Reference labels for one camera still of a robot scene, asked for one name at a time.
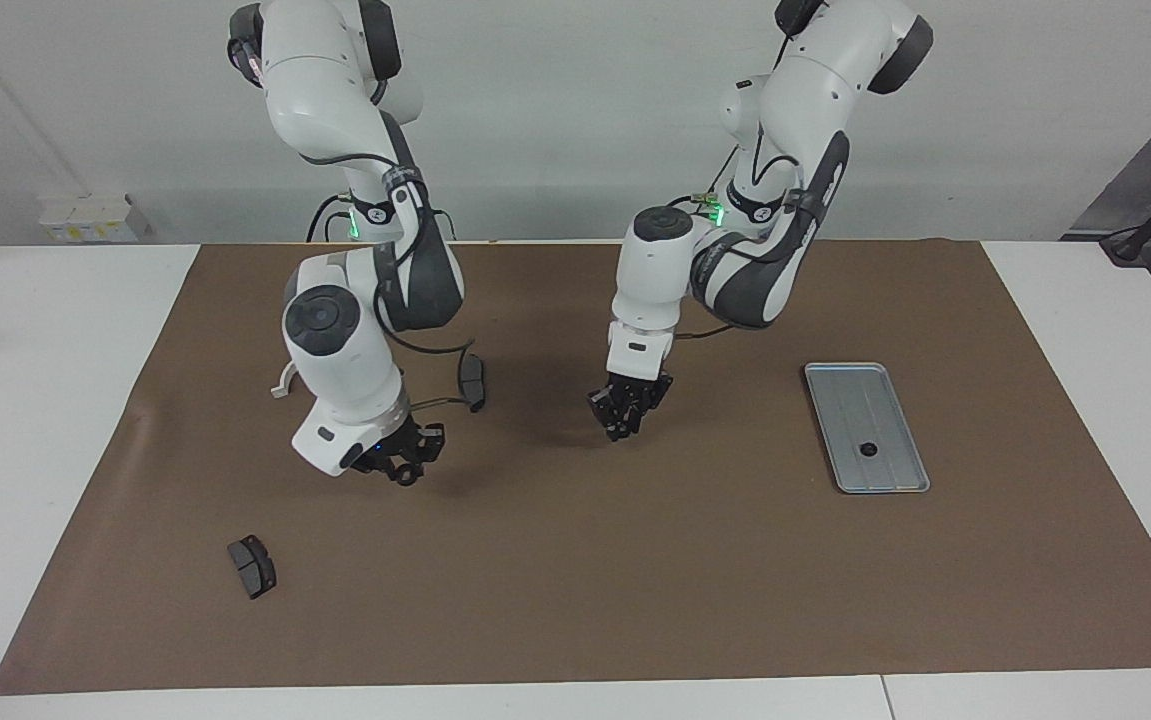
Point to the single grey brake pad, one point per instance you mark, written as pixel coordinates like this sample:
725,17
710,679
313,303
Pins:
475,376

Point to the small black bearing gear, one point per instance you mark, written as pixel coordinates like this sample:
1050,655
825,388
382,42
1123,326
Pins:
407,477
868,449
622,433

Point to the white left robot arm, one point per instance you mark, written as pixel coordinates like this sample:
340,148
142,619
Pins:
805,80

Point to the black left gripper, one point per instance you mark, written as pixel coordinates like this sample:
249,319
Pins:
630,395

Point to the silver metal tray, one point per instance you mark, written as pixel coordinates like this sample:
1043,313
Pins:
895,470

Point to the stacked grey brake pads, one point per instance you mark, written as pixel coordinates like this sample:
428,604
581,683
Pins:
255,570

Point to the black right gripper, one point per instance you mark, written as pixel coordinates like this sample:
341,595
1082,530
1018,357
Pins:
405,445

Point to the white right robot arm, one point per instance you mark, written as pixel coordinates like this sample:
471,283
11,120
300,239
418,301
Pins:
335,340

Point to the white semicircular plastic bracket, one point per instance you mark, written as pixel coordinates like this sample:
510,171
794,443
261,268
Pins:
280,390

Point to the brown table mat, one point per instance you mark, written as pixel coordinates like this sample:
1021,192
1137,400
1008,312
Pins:
575,560

